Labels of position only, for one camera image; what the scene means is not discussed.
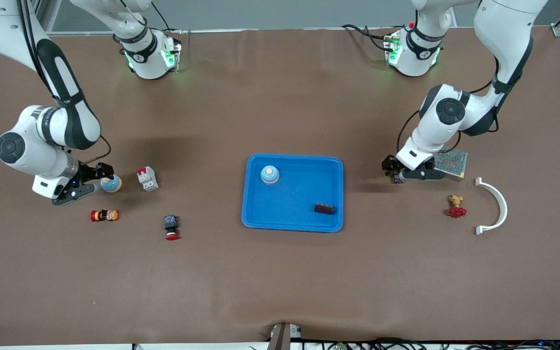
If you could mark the blue bell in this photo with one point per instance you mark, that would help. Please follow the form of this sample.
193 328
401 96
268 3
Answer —
270 175
112 185

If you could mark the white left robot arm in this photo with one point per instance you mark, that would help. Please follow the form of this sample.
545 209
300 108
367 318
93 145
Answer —
430 138

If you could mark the metal mesh power supply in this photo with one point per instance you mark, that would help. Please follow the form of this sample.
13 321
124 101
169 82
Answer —
455 165

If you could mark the blue plastic tray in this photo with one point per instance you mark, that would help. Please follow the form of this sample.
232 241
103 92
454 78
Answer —
292 204

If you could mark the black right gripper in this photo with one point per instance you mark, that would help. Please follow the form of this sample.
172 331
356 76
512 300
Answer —
88 171

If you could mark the dark brown relay block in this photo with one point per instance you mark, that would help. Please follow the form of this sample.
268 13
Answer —
324 208

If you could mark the grey metal bracket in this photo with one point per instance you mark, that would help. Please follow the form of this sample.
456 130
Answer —
284 338

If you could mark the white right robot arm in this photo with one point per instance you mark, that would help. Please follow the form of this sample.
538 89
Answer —
32 155

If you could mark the white red circuit breaker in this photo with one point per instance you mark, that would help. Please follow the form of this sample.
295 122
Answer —
148 180

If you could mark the red emergency stop button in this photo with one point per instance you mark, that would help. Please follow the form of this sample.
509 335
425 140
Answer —
171 226

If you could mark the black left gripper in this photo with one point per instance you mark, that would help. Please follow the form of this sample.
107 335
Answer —
390 164

